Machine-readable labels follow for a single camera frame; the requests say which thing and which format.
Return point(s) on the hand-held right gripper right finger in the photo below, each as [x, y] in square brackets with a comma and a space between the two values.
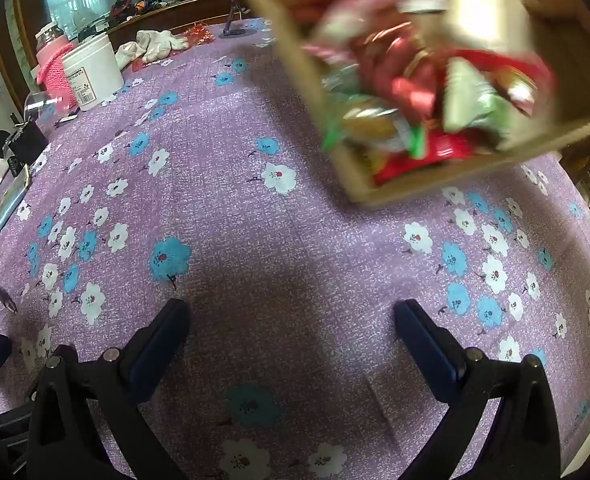
[425, 350]

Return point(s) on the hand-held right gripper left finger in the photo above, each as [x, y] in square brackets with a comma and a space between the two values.
[157, 350]

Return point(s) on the pile of assorted snacks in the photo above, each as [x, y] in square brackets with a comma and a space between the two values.
[405, 85]

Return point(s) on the cardboard box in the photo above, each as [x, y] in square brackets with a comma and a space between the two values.
[295, 60]

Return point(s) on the purple floral tablecloth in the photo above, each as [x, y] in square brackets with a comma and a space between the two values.
[225, 160]

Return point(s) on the glossy booklet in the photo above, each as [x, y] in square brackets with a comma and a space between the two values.
[7, 200]

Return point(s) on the clear glass cup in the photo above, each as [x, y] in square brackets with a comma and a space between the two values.
[37, 105]

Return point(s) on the white plastic tub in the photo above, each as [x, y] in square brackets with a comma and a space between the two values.
[92, 72]

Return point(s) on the jar in pink knitted sleeve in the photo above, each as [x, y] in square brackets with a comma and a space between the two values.
[52, 70]

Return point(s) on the pair of white gloves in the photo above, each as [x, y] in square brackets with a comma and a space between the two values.
[150, 42]

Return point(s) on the red foil wrapper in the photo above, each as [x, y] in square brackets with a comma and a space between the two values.
[200, 35]

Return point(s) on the black phone stand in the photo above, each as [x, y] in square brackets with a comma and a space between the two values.
[237, 31]

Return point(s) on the wooden sideboard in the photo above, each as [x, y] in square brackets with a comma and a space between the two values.
[185, 10]

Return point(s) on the red and black bag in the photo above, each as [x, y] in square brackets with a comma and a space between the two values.
[121, 7]

